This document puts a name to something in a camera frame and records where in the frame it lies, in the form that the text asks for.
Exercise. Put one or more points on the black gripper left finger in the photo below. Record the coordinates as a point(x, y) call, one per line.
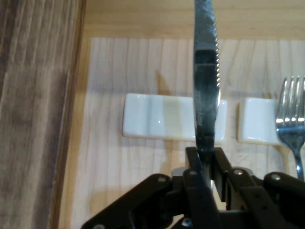
point(147, 202)

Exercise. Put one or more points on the dark wooden cabinet top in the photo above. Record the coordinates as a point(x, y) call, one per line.
point(31, 107)

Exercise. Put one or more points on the steel fork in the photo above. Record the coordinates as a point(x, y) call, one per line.
point(290, 133)

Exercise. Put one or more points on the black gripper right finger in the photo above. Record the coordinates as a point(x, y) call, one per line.
point(274, 202)

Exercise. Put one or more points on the light wooden drawer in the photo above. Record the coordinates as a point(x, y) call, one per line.
point(143, 21)

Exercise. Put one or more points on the serrated steel table knife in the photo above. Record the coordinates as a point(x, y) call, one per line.
point(206, 107)

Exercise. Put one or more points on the white ceramic cutlery rest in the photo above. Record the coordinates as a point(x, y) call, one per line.
point(257, 119)
point(157, 117)

